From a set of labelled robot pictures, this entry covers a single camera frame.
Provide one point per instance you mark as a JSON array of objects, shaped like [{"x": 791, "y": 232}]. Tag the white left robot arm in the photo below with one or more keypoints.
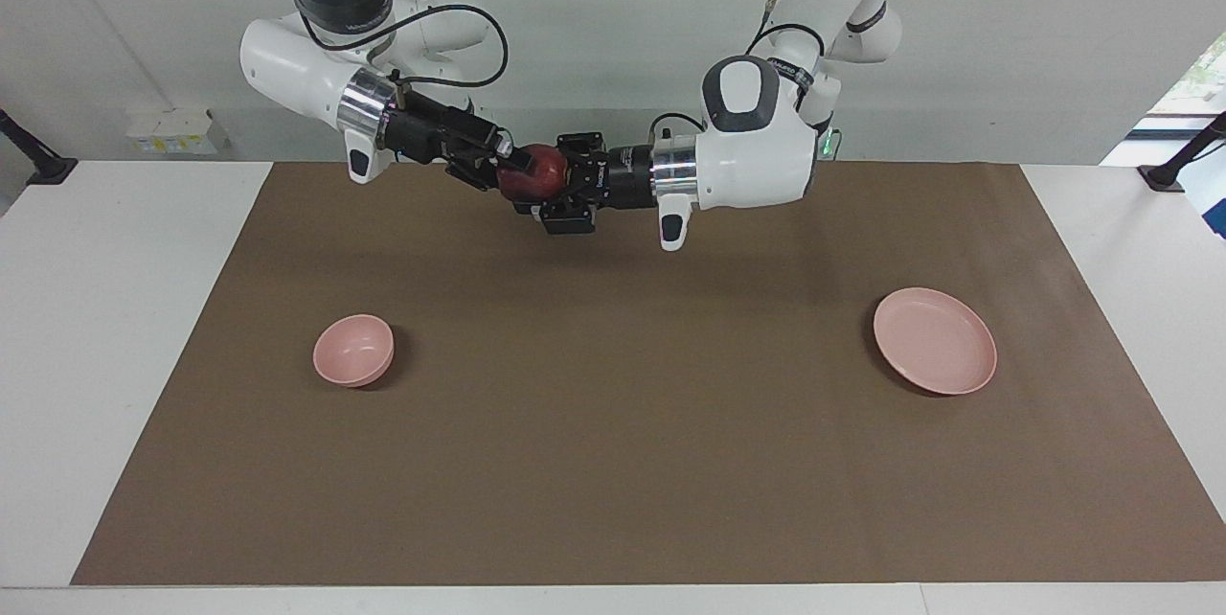
[{"x": 757, "y": 155}]

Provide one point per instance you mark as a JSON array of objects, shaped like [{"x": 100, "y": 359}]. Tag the pink plate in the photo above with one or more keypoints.
[{"x": 934, "y": 342}]

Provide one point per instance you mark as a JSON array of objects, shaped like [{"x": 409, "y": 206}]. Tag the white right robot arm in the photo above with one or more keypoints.
[{"x": 287, "y": 59}]

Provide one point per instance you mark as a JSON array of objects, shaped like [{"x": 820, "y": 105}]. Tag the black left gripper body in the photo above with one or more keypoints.
[{"x": 623, "y": 179}]

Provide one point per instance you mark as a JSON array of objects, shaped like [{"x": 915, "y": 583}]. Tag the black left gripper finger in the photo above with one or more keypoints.
[
  {"x": 582, "y": 146},
  {"x": 570, "y": 220}
]

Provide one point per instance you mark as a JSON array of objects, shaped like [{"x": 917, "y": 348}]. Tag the blue object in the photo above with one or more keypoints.
[{"x": 1216, "y": 217}]

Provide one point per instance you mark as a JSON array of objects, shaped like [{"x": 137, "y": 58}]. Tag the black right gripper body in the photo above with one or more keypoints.
[{"x": 431, "y": 131}]

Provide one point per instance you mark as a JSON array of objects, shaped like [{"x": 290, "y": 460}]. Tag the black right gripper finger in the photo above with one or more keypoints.
[
  {"x": 479, "y": 176},
  {"x": 512, "y": 153}
]

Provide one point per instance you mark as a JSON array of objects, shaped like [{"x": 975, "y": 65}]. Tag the brown table mat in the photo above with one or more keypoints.
[{"x": 613, "y": 385}]

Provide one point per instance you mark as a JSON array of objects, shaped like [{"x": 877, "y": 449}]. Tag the black camera stand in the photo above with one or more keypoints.
[
  {"x": 43, "y": 167},
  {"x": 1173, "y": 170}
]

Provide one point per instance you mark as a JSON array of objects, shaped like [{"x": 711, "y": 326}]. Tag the pink bowl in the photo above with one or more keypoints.
[{"x": 352, "y": 352}]

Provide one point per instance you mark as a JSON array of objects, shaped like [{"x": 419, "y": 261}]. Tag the red apple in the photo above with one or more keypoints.
[{"x": 532, "y": 174}]

